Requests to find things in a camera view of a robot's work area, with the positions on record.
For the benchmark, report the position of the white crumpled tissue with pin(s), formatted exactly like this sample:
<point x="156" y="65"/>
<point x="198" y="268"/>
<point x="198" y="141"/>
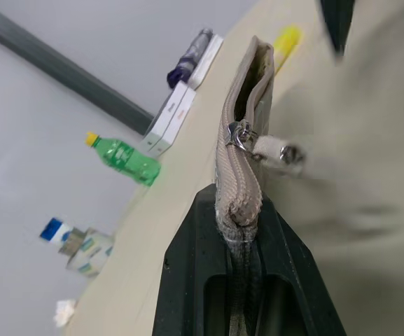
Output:
<point x="64" y="312"/>

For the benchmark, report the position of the white flat box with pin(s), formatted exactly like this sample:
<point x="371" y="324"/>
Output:
<point x="208" y="59"/>

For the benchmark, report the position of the clear bottle blue cap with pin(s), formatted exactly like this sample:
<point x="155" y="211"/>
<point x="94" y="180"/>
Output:
<point x="82" y="250"/>

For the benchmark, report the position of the yellow highlighter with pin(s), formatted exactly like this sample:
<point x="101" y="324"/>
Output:
<point x="287" y="42"/>

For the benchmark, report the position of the white box red print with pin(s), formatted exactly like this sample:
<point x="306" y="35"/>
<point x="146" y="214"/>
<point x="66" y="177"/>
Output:
<point x="179" y="122"/>

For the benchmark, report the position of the dark grey wall rail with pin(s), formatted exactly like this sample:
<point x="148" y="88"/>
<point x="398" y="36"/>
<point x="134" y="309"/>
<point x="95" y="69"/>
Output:
<point x="65" y="70"/>

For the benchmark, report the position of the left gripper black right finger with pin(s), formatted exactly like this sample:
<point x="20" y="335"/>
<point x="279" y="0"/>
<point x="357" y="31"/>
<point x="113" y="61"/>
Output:
<point x="285" y="280"/>

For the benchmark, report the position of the white box grey print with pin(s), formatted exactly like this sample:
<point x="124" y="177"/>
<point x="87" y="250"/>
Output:
<point x="163" y="119"/>

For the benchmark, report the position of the green plastic bottle yellow cap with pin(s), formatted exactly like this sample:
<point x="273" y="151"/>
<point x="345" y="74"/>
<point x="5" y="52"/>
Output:
<point x="128" y="159"/>

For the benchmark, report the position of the dark purple bottle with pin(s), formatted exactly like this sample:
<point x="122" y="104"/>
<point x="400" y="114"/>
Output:
<point x="191" y="56"/>

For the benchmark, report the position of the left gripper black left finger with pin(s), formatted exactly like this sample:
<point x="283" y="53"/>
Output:
<point x="191" y="266"/>

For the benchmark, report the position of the beige grid zipper pouch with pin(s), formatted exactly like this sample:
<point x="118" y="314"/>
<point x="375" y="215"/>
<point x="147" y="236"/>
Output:
<point x="236" y="182"/>

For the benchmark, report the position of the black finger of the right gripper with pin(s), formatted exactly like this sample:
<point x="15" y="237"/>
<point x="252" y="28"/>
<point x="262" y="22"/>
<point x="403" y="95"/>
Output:
<point x="338" y="21"/>

